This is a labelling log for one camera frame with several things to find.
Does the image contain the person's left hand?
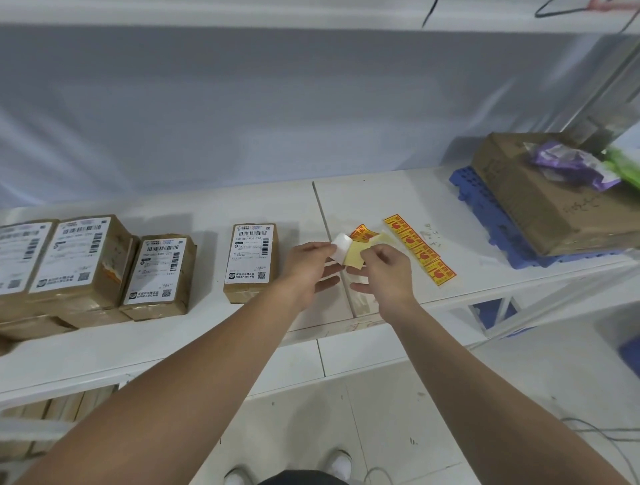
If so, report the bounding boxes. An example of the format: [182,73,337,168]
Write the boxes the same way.
[272,241,347,313]

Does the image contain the person's right hand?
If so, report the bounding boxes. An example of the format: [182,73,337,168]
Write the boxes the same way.
[345,244,420,320]

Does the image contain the yellow red sticker strip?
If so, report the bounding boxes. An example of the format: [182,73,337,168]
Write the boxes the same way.
[346,223,397,273]
[383,213,457,289]

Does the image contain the white metal shelf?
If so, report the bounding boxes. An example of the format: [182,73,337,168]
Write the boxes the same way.
[0,0,640,460]

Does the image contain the stack of labelled brown parcels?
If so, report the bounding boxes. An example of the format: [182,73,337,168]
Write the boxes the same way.
[0,215,140,356]

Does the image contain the person's right forearm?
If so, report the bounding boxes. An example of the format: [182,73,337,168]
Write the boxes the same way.
[382,299,632,485]

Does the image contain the person's left forearm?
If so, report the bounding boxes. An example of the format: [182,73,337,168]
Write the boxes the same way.
[22,289,303,485]

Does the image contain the person's right white shoe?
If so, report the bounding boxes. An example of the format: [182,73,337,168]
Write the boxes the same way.
[322,448,353,476]

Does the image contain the person's dark clothing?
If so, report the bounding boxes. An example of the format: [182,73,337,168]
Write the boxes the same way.
[257,468,351,485]

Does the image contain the blue plastic crate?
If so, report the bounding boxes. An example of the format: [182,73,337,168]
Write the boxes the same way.
[472,298,521,340]

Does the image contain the blue plastic pallet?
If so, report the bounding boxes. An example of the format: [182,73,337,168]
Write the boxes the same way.
[448,165,626,270]

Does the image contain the large brown carton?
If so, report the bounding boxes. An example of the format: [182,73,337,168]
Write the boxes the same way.
[471,132,640,258]

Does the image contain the purple plastic packet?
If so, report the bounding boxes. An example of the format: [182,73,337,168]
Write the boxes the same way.
[522,139,621,192]

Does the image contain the blue plastic bin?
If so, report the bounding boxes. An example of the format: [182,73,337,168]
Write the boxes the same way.
[617,334,640,378]

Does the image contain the green plastic packet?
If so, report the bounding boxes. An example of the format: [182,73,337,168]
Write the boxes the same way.
[602,145,640,189]

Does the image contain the row of flat brown cartons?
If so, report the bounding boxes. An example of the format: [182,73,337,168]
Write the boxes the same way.
[0,384,119,458]

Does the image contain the grey cable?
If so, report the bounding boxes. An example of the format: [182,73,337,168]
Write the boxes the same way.
[559,418,640,485]

